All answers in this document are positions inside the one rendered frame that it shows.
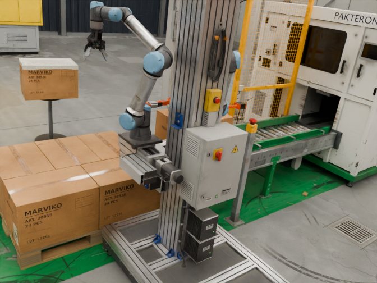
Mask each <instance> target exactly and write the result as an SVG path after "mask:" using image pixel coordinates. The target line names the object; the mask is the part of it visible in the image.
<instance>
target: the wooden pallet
mask: <svg viewBox="0 0 377 283"><path fill-rule="evenodd" d="M0 215H1V217H2V226H3V229H4V232H5V234H6V236H7V237H9V236H10V238H11V240H12V242H13V244H14V246H15V249H16V251H17V262H18V264H19V266H20V269H21V270H24V269H26V268H29V267H32V266H36V265H38V264H41V263H44V262H47V261H51V260H53V259H56V258H59V257H62V256H64V255H68V254H71V253H74V252H77V251H79V250H83V249H86V248H89V247H92V246H95V245H98V244H101V243H103V241H102V240H103V237H102V229H98V230H95V231H92V232H89V233H86V234H83V235H80V236H76V237H74V238H70V239H67V240H64V241H60V242H57V243H54V244H51V245H47V246H45V247H41V248H38V249H34V250H31V251H29V252H25V253H22V254H20V253H19V250H18V248H17V246H16V244H15V242H14V240H13V237H12V235H11V233H10V231H9V229H8V226H7V224H6V222H5V220H4V218H3V216H2V213H1V211H0ZM84 236H86V238H84V239H81V240H78V241H74V242H72V243H68V244H65V245H62V246H60V247H56V248H53V249H50V250H46V251H44V252H41V250H43V249H47V248H50V247H53V246H56V245H60V244H63V243H66V242H68V241H72V240H75V239H78V238H82V237H84Z"/></svg>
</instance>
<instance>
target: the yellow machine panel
mask: <svg viewBox="0 0 377 283"><path fill-rule="evenodd" d="M38 26H43V15H42V0H0V55H9V54H38V52H39V31H38Z"/></svg>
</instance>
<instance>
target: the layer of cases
mask: <svg viewBox="0 0 377 283"><path fill-rule="evenodd" d="M119 151H120V147H119V146H118V134H117V133H116V132H114V131H113V130H112V131H105V132H101V133H93V134H85V135H78V136H71V137H66V138H58V139H51V140H43V141H36V142H32V143H24V144H16V145H9V146H5V147H0V211H1V213H2V216H3V218H4V220H5V222H6V224H7V226H8V229H9V231H10V233H11V235H12V237H13V240H14V242H15V244H16V246H17V248H18V250H19V253H20V254H22V253H25V252H29V251H31V250H34V249H38V248H41V247H45V246H47V245H51V244H54V243H57V242H60V241H64V240H67V239H70V238H74V237H76V236H80V235H83V234H86V233H89V232H92V231H95V230H98V229H102V226H105V225H109V224H112V223H115V222H118V221H122V220H125V219H128V218H131V217H135V216H138V215H140V214H144V213H147V212H151V211H154V210H156V209H160V198H161V193H160V192H158V191H157V190H156V189H154V190H149V189H147V188H146V187H145V186H143V185H142V184H138V183H137V182H136V181H135V180H134V179H133V178H131V177H130V176H129V175H128V174H127V173H126V172H124V170H123V169H121V168H120V166H119Z"/></svg>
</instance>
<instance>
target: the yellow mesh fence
mask: <svg viewBox="0 0 377 283"><path fill-rule="evenodd" d="M252 3H253V0H247V1H246V8H245V15H244V19H243V26H242V33H241V39H240V46H239V50H238V52H239V53H240V56H241V66H240V68H239V69H236V72H235V77H234V81H233V88H232V95H231V101H230V105H233V104H234V102H236V100H237V93H238V87H239V83H240V76H245V75H241V73H242V72H243V71H242V72H241V70H242V63H243V62H248V61H245V60H244V61H243V57H244V52H245V47H246V40H257V39H247V36H249V35H247V33H248V29H249V25H254V23H253V24H249V23H250V21H254V20H250V17H251V18H252V17H254V16H251V13H254V12H253V11H252V12H251V10H252V9H255V8H252ZM313 5H314V0H309V1H308V4H307V9H306V13H305V18H304V23H303V27H302V32H301V36H300V41H299V46H298V49H297V50H294V49H293V50H288V49H287V50H280V51H297V54H296V59H295V64H294V66H293V67H294V68H293V69H292V68H291V69H289V70H293V71H292V72H293V73H292V76H291V81H290V83H288V84H285V83H284V84H276V85H264V86H252V87H245V88H243V91H241V92H240V93H242V92H243V93H244V92H245V91H251V92H253V91H254V90H255V91H258V90H262V91H263V89H264V90H265V89H266V90H270V89H274V88H275V89H276V88H278V89H280V88H286V87H289V91H288V93H286V94H287V96H286V97H287V99H286V103H285V107H284V112H283V114H284V115H287V116H288V114H289V109H290V106H291V101H292V96H293V91H294V88H295V83H296V79H297V74H298V69H299V66H300V62H301V57H302V53H303V49H304V45H305V40H306V35H307V30H308V27H309V22H310V18H311V13H312V8H313ZM249 47H250V46H249ZM256 47H257V46H256ZM263 47H265V46H263ZM266 47H267V46H266ZM268 47H269V46H268ZM270 47H271V46H270ZM277 47H278V46H277ZM279 47H280V46H279ZM281 47H283V46H281ZM287 47H289V46H287ZM290 47H291V46H290ZM294 47H295V46H294ZM246 48H247V47H246ZM251 48H252V47H251ZM285 48H286V47H285ZM245 55H246V54H245ZM252 55H253V54H252ZM259 55H260V54H259ZM291 60H292V59H291ZM252 90H253V91H252ZM234 112H235V108H230V109H229V113H228V115H230V116H232V117H234Z"/></svg>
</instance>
